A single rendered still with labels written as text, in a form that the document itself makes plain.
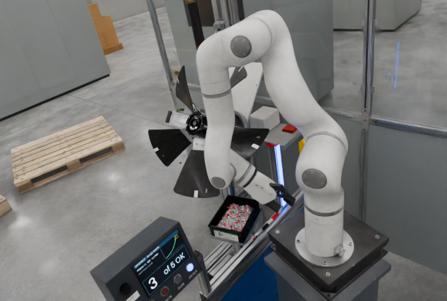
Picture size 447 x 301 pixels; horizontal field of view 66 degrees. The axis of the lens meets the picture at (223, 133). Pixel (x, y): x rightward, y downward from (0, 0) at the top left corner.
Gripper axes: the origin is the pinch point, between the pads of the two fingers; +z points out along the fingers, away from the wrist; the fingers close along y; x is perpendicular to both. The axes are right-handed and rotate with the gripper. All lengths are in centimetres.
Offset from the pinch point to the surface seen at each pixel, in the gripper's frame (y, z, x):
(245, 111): -42, -24, 59
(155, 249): -2.0, -28.4, -36.3
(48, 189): -301, -123, 23
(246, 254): -30.3, 6.7, -10.5
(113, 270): -3, -35, -47
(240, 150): -24.6, -18.5, 23.9
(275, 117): -65, -3, 89
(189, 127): -45, -42, 30
